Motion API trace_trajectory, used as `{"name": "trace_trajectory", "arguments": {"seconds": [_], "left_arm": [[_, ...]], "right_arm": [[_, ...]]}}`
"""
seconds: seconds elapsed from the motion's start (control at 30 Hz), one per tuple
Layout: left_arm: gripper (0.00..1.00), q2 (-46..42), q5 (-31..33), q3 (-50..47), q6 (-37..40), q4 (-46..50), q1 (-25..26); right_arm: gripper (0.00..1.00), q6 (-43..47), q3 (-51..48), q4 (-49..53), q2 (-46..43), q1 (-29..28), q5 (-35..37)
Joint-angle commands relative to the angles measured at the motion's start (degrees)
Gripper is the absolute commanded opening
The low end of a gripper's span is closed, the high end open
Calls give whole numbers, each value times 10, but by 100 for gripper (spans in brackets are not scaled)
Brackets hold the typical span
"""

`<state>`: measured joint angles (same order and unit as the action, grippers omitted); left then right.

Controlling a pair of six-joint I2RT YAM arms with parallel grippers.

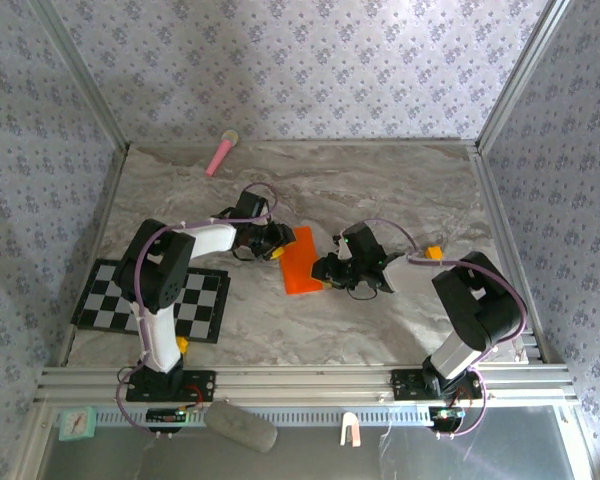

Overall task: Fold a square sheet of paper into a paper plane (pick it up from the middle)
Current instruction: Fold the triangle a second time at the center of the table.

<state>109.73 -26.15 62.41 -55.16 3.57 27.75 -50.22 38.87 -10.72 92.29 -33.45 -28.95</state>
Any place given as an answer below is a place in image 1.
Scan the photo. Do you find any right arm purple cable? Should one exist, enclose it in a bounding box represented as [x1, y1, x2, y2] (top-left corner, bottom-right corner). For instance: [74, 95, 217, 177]
[362, 218, 530, 441]

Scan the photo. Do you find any teal square clock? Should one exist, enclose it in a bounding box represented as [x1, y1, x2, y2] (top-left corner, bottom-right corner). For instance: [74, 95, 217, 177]
[58, 405, 99, 443]

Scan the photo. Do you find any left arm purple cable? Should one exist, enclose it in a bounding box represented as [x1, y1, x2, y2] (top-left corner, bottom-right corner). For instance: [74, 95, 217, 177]
[115, 182, 280, 441]

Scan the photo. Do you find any pink toy microphone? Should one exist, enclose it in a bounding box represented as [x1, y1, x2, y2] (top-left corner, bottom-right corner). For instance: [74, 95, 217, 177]
[204, 129, 240, 178]

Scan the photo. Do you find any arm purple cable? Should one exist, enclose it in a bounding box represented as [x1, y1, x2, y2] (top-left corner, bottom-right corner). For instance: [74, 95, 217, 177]
[115, 182, 280, 441]
[362, 218, 530, 441]

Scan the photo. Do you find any grey slotted cable duct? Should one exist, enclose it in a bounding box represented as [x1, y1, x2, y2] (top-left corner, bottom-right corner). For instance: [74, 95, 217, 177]
[94, 403, 431, 424]

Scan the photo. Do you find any aluminium side rail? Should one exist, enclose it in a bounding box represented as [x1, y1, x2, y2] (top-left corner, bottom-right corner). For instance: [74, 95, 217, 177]
[467, 144, 549, 364]
[54, 144, 131, 366]

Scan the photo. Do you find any slanted aluminium frame post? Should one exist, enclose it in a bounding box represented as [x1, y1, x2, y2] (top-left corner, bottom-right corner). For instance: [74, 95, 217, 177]
[474, 0, 571, 151]
[29, 0, 131, 151]

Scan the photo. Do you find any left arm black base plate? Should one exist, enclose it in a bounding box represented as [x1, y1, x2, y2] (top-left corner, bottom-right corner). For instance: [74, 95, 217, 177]
[124, 369, 217, 404]

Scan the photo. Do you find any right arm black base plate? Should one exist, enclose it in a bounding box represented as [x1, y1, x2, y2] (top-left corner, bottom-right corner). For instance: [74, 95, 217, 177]
[389, 368, 484, 401]

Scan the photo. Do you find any long aluminium frame rail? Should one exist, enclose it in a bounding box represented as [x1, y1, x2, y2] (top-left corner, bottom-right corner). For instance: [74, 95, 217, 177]
[32, 364, 579, 405]

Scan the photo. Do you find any grey oblong pad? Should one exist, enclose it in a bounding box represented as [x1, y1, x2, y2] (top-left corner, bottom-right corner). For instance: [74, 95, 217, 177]
[203, 399, 280, 455]

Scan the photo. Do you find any black grey checkerboard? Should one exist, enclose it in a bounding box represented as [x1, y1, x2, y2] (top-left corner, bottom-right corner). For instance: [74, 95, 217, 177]
[71, 258, 231, 345]

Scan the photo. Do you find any white plastic hook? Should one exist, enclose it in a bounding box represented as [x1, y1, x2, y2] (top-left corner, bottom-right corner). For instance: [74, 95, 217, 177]
[340, 412, 362, 446]

